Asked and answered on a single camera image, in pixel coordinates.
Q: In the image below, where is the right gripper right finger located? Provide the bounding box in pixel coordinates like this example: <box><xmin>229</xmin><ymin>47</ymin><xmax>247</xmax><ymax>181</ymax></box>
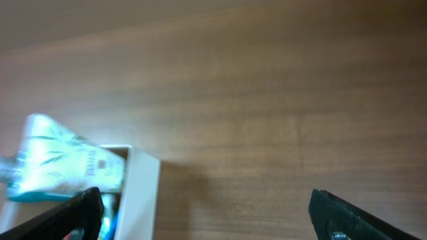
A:
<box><xmin>308</xmin><ymin>189</ymin><xmax>419</xmax><ymax>240</ymax></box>

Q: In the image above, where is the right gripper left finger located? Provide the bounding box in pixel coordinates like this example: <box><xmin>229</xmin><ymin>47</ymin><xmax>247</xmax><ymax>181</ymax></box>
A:
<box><xmin>1</xmin><ymin>187</ymin><xmax>104</xmax><ymax>240</ymax></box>

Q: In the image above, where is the blue white toothbrush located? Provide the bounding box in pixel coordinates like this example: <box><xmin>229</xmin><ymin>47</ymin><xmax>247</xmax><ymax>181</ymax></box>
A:
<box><xmin>103</xmin><ymin>214</ymin><xmax>119</xmax><ymax>240</ymax></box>

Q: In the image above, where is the white lotion tube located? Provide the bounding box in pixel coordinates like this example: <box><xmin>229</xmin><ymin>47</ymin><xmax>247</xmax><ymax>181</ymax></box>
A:
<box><xmin>6</xmin><ymin>113</ymin><xmax>125</xmax><ymax>202</ymax></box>

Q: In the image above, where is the blue mouthwash bottle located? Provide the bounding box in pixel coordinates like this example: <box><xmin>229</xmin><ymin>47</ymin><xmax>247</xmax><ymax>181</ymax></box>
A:
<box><xmin>1</xmin><ymin>156</ymin><xmax>25</xmax><ymax>189</ymax></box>

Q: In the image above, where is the white square cardboard box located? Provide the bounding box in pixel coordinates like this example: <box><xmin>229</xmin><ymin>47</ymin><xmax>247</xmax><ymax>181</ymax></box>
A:
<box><xmin>103</xmin><ymin>145</ymin><xmax>161</xmax><ymax>240</ymax></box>

